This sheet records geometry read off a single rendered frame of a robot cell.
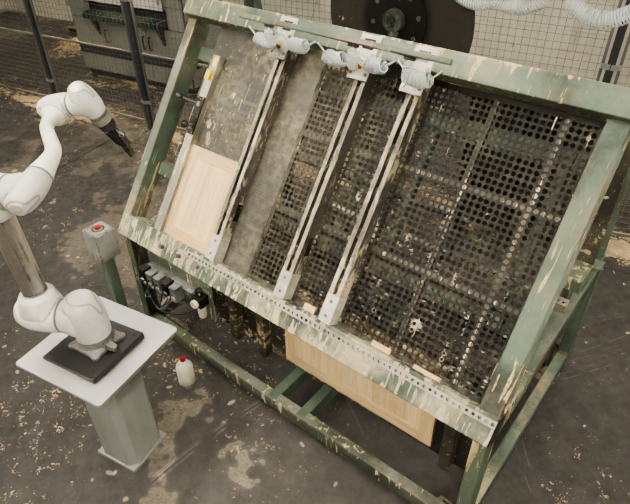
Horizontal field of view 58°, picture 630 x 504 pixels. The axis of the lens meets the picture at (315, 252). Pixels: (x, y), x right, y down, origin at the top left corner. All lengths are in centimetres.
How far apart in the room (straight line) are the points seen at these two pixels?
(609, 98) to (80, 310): 213
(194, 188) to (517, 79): 164
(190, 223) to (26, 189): 98
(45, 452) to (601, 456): 288
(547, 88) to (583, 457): 195
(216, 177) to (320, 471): 157
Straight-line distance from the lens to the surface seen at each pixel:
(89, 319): 256
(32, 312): 265
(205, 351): 339
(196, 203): 298
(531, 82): 223
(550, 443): 337
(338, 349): 241
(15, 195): 227
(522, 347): 216
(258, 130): 273
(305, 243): 249
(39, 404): 367
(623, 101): 217
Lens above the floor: 261
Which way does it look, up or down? 37 degrees down
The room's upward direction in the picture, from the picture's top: 1 degrees counter-clockwise
